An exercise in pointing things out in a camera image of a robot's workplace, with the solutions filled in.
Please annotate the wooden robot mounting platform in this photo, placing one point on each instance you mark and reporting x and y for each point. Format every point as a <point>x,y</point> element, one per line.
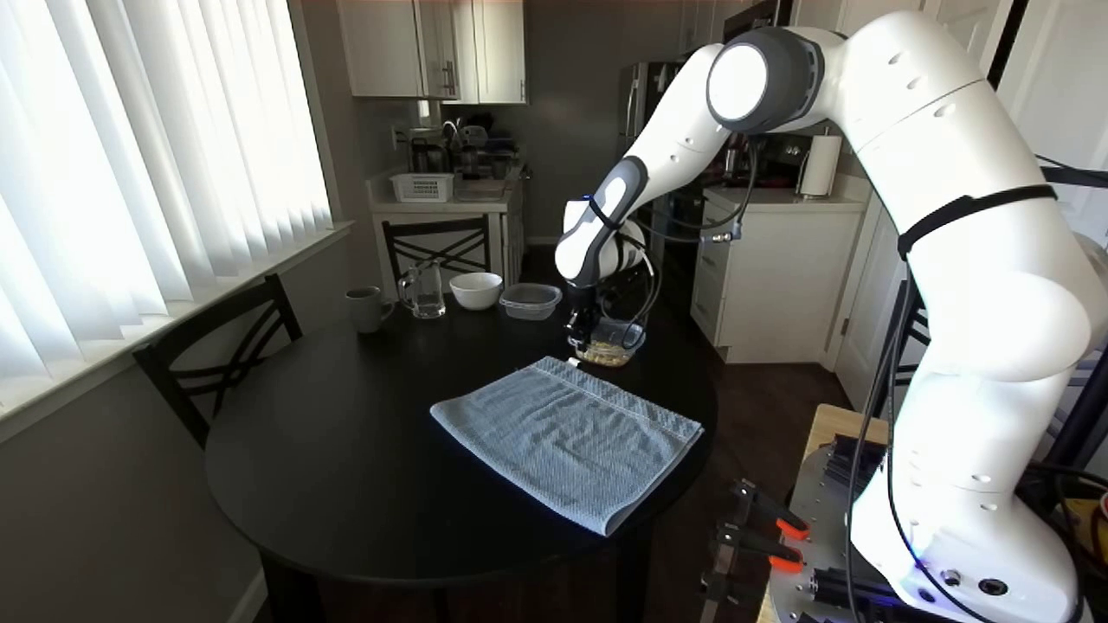
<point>826,435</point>

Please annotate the white upper wall cabinets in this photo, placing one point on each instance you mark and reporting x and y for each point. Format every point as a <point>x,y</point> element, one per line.
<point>428,45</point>

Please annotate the empty clear plastic container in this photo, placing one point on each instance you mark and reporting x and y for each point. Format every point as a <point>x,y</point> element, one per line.
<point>527,302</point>

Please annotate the white paper towel roll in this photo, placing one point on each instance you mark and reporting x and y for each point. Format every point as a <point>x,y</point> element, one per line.
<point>823,165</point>

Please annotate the dark grey mug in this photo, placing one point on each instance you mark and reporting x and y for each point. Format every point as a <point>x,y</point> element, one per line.
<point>367,308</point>

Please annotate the light blue folded towel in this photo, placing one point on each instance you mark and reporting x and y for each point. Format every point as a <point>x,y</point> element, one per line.
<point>564,444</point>

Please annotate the white plastic bin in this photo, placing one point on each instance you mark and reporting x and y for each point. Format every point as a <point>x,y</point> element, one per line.
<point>419,189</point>

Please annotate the white ceramic bowl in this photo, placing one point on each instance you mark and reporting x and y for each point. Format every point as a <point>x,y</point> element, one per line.
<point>475,288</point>

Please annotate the clear plastic candy bowl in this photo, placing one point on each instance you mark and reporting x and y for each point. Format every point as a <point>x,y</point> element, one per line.
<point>622,340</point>

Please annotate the black camera mounting frame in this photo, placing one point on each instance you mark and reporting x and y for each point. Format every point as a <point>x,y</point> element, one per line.
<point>1074,175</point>

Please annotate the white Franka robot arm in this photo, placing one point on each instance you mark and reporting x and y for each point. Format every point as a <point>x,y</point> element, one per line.
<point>957,230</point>

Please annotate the black cross-back chair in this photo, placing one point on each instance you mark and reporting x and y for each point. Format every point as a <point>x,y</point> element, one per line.
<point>438,230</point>

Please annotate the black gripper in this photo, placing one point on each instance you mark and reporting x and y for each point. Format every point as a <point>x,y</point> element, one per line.
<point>590,302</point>

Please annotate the dark countertop appliances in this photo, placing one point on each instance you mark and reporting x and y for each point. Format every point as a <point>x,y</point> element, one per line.
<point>473,143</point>

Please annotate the white vertical window blinds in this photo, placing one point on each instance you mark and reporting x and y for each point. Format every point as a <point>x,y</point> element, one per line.
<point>149,149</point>

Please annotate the clear drinking glass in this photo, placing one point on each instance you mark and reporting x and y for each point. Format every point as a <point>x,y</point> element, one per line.
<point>428,296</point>

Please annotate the black wooden chair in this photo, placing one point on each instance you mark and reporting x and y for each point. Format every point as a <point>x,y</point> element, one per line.
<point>218,334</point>

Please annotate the white kitchen base cabinet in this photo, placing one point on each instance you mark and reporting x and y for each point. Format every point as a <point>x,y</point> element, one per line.
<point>772,281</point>

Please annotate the white side counter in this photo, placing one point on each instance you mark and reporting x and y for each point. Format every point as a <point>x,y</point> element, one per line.
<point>504,230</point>

